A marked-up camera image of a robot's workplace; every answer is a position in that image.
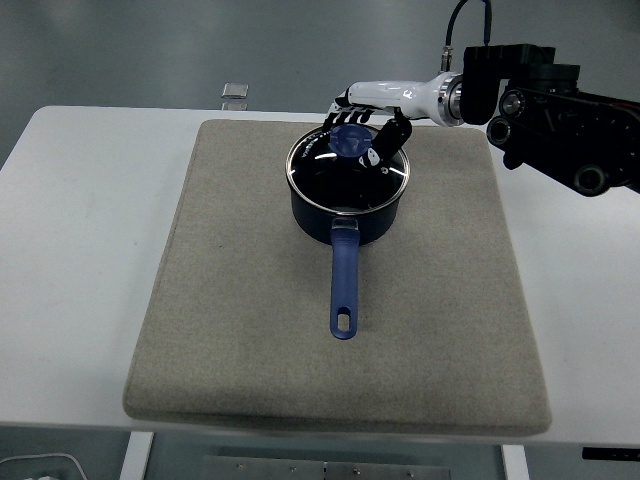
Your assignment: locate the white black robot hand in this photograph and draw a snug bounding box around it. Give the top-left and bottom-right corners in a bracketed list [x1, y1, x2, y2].
[322, 72, 450, 169]

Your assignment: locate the glass pot lid blue knob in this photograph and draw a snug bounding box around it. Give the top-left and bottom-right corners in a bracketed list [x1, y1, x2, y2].
[285, 123, 412, 214]

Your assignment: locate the beige fabric mat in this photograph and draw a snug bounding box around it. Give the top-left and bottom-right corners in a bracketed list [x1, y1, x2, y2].
[122, 118, 553, 438]

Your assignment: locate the grey metal plate with screws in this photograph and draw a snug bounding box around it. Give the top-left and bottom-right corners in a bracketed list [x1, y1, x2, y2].
[199, 454, 454, 480]

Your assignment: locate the white table leg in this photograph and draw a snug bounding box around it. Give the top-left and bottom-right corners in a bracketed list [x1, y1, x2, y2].
[119, 431, 156, 480]
[500, 443, 531, 480]

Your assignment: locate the black flat bar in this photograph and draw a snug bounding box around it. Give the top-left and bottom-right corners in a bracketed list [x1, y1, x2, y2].
[581, 446, 640, 462]

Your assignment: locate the dark blue saucepan long handle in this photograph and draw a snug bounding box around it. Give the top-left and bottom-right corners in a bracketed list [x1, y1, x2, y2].
[288, 175, 403, 342]

